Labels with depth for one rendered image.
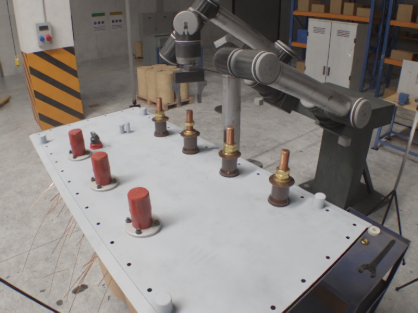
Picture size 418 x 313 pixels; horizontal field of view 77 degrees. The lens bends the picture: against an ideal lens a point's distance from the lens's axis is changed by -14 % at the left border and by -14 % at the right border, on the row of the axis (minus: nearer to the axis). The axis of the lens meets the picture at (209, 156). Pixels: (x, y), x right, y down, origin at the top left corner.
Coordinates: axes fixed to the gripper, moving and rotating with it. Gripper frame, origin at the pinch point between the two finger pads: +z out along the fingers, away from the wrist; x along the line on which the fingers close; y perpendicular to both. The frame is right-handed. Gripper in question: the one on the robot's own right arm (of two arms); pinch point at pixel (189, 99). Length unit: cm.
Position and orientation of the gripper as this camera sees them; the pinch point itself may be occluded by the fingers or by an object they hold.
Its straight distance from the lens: 137.1
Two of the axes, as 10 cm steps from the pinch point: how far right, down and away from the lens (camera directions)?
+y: -3.0, -4.4, 8.5
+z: 0.0, 8.9, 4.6
